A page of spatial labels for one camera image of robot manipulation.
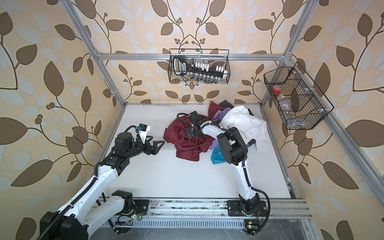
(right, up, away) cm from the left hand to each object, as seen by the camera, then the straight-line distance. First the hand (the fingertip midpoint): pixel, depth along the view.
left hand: (158, 138), depth 78 cm
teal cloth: (+33, -13, +14) cm, 38 cm away
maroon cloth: (+14, -8, +15) cm, 23 cm away
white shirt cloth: (+52, +6, +6) cm, 52 cm away
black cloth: (+44, +22, +40) cm, 64 cm away
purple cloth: (+34, +11, +23) cm, 42 cm away
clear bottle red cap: (+68, +27, +9) cm, 74 cm away
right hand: (+20, +2, +25) cm, 32 cm away
